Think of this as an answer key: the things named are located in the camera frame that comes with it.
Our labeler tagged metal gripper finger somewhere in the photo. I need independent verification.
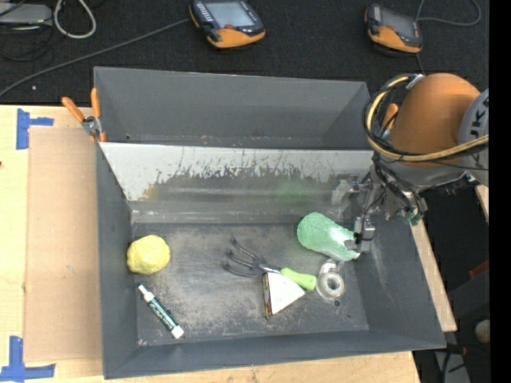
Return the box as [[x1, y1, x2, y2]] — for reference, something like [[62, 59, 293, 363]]
[[358, 223, 377, 255], [343, 215, 366, 251]]

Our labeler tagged green toy cabbage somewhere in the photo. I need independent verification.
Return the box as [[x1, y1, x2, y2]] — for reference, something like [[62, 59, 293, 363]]
[[295, 211, 361, 263]]

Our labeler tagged clear glass thing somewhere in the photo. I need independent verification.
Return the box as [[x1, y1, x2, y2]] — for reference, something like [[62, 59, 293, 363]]
[[315, 258, 347, 301]]

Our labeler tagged white triangular wedge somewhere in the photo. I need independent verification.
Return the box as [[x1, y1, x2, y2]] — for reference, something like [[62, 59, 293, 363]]
[[262, 271, 307, 321]]

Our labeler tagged grey metal bin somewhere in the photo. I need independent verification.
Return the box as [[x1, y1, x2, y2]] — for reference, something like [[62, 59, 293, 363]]
[[92, 65, 448, 381]]

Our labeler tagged yellow lumpy ball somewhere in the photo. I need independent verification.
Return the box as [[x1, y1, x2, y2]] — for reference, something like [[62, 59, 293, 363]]
[[125, 234, 172, 275]]

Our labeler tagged green and white marker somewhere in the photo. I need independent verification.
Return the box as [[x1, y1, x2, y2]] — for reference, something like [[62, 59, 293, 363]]
[[137, 282, 185, 340]]

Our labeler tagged brown cardboard board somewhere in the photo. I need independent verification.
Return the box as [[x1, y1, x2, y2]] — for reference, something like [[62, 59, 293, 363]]
[[22, 125, 104, 365]]

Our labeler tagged green-handled hand rake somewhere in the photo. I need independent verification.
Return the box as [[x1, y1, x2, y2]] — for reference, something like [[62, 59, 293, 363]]
[[221, 237, 319, 293]]

